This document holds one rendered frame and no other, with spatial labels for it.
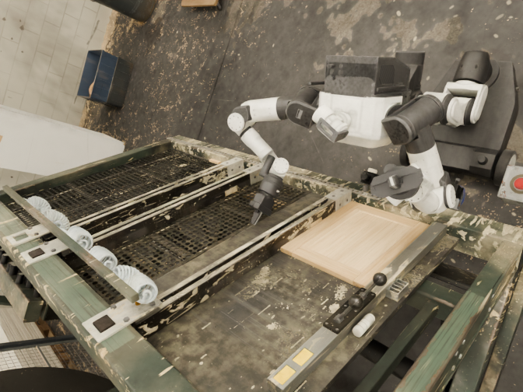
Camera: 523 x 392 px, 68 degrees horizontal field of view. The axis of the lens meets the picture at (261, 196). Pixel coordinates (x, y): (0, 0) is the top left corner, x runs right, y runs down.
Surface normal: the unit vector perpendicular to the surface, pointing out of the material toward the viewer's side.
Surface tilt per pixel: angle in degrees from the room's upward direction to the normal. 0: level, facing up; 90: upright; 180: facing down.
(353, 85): 23
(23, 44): 90
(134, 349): 60
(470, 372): 0
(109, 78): 90
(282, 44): 0
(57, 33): 90
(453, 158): 0
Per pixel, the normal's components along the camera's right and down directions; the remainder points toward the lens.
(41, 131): 0.70, 0.29
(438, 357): -0.07, -0.90
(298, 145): -0.64, -0.14
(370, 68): -0.70, 0.23
